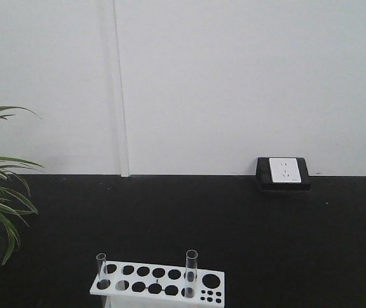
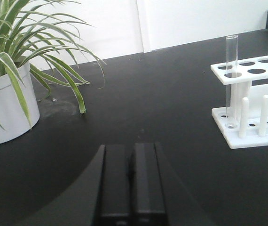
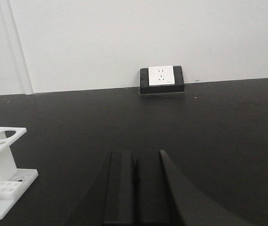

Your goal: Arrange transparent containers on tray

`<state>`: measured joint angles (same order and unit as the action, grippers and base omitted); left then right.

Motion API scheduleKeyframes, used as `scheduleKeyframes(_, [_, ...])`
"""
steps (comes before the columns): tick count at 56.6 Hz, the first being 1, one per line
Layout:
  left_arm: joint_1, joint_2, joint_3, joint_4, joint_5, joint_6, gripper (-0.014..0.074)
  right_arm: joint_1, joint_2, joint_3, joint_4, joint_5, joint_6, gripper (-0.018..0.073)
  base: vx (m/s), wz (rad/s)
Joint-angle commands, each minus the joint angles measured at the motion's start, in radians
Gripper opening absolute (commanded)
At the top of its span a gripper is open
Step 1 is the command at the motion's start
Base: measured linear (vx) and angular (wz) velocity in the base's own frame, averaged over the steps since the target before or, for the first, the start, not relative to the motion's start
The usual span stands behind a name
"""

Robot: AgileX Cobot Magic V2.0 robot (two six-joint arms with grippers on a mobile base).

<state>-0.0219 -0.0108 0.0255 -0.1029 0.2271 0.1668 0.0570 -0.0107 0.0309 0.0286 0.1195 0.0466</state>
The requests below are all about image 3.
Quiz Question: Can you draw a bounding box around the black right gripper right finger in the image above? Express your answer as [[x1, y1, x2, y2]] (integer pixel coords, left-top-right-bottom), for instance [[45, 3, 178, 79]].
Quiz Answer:
[[138, 150, 251, 226]]

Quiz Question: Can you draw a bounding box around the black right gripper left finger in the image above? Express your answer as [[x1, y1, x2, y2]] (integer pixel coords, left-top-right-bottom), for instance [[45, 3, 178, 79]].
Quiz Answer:
[[64, 151, 134, 226]]

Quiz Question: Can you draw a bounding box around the white test tube rack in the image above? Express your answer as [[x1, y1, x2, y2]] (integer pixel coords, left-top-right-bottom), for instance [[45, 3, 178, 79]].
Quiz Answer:
[[0, 127, 39, 220]]

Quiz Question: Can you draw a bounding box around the white wall power socket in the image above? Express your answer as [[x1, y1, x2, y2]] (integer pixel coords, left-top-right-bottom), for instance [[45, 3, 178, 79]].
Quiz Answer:
[[140, 65, 185, 95]]

